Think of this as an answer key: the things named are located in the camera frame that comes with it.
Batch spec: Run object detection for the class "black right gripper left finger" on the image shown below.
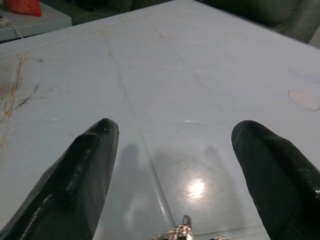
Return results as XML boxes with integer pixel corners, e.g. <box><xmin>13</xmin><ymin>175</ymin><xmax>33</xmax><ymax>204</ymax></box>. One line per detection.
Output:
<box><xmin>0</xmin><ymin>117</ymin><xmax>120</xmax><ymax>240</ymax></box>

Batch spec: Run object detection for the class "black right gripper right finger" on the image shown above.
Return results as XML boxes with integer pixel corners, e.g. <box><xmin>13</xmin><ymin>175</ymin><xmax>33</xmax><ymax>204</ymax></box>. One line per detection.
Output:
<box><xmin>231</xmin><ymin>119</ymin><xmax>320</xmax><ymax>240</ymax></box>

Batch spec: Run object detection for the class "pale round sticker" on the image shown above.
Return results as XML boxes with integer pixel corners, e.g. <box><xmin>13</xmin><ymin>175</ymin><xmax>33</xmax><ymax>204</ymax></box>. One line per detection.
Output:
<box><xmin>287</xmin><ymin>89</ymin><xmax>319</xmax><ymax>111</ymax></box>

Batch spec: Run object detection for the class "silver key bunch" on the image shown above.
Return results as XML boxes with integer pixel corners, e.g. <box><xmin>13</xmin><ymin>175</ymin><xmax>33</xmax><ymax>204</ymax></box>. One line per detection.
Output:
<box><xmin>153</xmin><ymin>214</ymin><xmax>195</xmax><ymax>240</ymax></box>

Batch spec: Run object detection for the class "grey side table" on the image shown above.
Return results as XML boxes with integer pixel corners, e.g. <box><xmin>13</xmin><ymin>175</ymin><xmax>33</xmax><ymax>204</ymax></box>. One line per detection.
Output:
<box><xmin>0</xmin><ymin>1</ymin><xmax>73</xmax><ymax>44</ymax></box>

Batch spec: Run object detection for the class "orange plastic bag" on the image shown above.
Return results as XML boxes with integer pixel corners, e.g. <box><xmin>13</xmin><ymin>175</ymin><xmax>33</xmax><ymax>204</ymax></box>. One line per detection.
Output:
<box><xmin>3</xmin><ymin>0</ymin><xmax>43</xmax><ymax>17</ymax></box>

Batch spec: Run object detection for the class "white cable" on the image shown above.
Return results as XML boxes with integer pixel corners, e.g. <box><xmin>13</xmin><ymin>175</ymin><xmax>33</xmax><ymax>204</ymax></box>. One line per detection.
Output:
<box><xmin>6</xmin><ymin>21</ymin><xmax>24</xmax><ymax>40</ymax></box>

